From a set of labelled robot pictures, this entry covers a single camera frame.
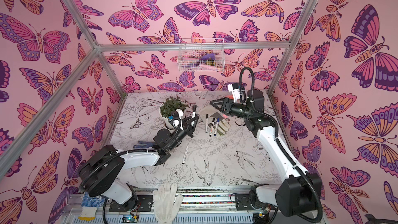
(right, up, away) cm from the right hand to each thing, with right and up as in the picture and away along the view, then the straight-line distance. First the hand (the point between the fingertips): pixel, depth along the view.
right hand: (213, 102), depth 69 cm
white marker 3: (-15, -29, +20) cm, 38 cm away
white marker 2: (+1, -15, +30) cm, 34 cm away
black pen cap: (-8, -2, +3) cm, 9 cm away
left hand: (-7, -6, +4) cm, 10 cm away
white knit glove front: (-22, -48, +5) cm, 53 cm away
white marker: (-9, -5, +4) cm, 11 cm away
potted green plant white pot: (-24, -1, +21) cm, 32 cm away
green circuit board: (-39, -54, +3) cm, 67 cm away
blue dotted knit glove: (-41, -25, +25) cm, 54 cm away
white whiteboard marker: (-2, -12, +31) cm, 34 cm away
